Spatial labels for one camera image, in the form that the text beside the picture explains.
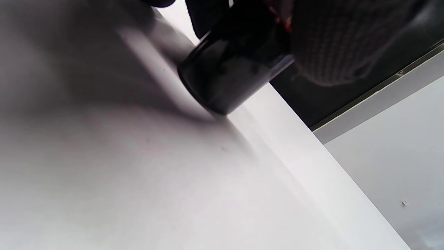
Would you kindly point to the person's left hand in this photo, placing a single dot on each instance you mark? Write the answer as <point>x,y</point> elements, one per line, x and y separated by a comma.
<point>340,45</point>

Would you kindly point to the clear soy sauce bottle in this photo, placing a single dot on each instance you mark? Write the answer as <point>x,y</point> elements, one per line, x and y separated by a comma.
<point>225,76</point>

